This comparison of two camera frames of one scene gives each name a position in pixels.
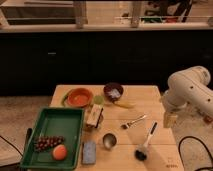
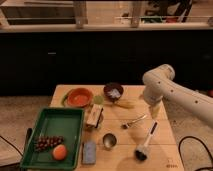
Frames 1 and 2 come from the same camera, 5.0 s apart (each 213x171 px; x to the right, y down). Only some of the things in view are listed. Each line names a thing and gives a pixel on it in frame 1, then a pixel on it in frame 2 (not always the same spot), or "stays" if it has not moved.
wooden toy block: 95,116 stays
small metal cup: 109,140 stays
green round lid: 99,99 stays
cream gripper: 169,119 → 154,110
